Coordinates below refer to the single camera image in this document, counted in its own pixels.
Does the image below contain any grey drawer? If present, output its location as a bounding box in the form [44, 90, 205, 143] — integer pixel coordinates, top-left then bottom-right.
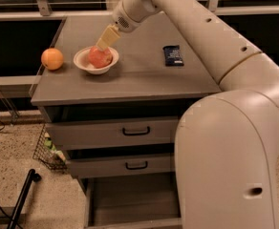
[84, 172, 182, 229]
[67, 153, 175, 178]
[46, 116, 178, 150]

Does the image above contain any orange fruit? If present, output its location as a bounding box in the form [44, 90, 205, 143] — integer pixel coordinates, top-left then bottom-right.
[41, 48, 64, 71]

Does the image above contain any white bowl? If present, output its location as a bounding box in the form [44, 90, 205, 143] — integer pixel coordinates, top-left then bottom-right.
[74, 47, 119, 75]

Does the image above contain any black metal stand leg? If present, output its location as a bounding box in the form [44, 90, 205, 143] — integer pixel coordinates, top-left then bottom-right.
[7, 169, 41, 229]

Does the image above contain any grey bottom drawer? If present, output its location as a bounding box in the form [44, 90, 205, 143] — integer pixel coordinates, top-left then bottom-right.
[84, 172, 182, 229]

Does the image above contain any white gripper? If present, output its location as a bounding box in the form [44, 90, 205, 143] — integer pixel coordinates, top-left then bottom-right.
[96, 0, 161, 51]

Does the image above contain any grey top drawer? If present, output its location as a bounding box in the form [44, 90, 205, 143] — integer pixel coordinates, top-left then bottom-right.
[46, 116, 178, 150]

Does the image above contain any dark blue snack bar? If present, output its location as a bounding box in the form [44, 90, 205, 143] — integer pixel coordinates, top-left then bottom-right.
[162, 45, 184, 67]

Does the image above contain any grey drawer cabinet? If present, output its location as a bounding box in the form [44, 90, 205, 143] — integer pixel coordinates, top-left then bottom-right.
[30, 13, 223, 229]

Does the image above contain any red apple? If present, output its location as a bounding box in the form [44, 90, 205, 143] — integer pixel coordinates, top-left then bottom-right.
[88, 46, 113, 69]

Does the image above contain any black wire basket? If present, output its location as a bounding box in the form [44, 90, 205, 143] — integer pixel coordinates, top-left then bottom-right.
[32, 126, 67, 171]

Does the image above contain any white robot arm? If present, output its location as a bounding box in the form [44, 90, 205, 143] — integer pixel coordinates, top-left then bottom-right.
[97, 0, 279, 229]

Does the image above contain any grey middle drawer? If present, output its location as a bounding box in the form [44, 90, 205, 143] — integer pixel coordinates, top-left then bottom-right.
[67, 153, 175, 178]

